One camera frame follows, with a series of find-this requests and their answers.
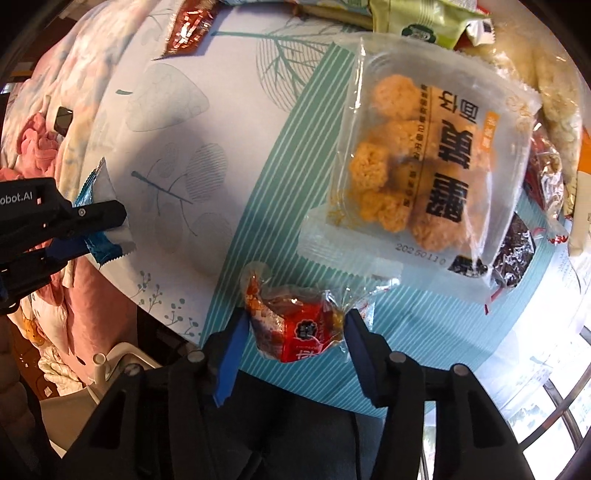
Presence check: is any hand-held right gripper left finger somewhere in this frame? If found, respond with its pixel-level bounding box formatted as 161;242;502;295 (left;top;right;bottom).
58;310;259;480

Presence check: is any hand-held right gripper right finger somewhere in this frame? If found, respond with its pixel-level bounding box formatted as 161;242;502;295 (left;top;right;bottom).
344;308;536;480

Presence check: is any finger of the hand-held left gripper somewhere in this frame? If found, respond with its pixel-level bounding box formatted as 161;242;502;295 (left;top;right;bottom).
55;199;128;237
0;234;93;303

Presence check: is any blue white snack packet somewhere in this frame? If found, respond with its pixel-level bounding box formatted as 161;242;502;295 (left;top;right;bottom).
74;157;137;267

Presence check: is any small red snack packet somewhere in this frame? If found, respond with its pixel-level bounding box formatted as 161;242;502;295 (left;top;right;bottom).
243;262;365;365

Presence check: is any coral pink fleece blanket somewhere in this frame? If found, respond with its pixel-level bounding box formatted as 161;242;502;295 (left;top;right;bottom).
0;113;64;182

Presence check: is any pink bed sheet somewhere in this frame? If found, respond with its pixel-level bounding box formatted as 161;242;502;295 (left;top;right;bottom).
67;261;185;386

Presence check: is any small black device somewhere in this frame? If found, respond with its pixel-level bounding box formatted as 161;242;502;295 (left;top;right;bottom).
54;106;75;137

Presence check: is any white plastic stool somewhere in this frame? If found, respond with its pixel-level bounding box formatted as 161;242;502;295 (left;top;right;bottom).
39;340;163;459

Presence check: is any floral fleece blanket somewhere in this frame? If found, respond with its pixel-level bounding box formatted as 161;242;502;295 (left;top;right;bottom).
0;0;195;402

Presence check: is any clear packet of brown nuts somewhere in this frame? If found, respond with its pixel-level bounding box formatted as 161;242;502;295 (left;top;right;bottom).
485;215;540;315

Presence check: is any metal framed window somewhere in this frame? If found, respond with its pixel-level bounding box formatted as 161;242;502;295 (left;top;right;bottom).
480;323;591;464

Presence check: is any clear packet of orange puffs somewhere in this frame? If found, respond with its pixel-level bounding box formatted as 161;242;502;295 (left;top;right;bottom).
300;34;543;315

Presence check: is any shiny brown snack packet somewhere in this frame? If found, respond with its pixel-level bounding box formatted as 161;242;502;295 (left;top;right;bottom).
154;0;223;61

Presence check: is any dark red snack packet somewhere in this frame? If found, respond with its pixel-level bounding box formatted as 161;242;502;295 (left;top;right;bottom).
524;136;568;241

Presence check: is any clear puffed rice cracker packet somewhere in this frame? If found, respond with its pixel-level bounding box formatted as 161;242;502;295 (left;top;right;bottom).
480;30;542;89
531;41;584;258

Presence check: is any green snack packet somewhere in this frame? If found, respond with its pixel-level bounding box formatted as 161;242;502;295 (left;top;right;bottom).
369;0;483;49

